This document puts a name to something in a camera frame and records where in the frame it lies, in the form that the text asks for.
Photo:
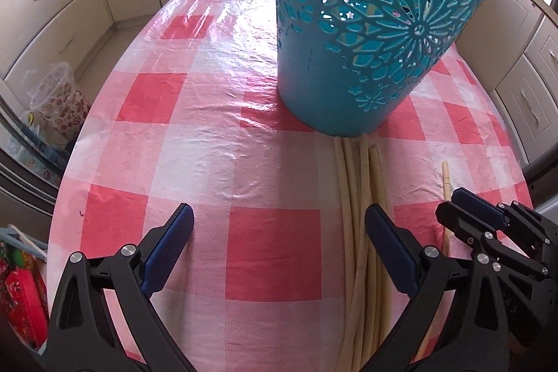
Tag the patterned trash bin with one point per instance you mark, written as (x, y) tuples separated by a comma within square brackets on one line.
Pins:
[(57, 99)]

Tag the pink checkered tablecloth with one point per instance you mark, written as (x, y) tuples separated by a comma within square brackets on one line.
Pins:
[(191, 114)]

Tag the red cloth item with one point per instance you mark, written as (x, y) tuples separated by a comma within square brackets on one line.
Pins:
[(23, 296)]

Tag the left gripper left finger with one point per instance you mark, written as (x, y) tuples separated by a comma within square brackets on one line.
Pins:
[(82, 336)]

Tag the teal perforated plastic basket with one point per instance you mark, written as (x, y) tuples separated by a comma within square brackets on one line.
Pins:
[(345, 65)]

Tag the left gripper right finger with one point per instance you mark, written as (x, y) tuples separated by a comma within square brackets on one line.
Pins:
[(475, 334)]

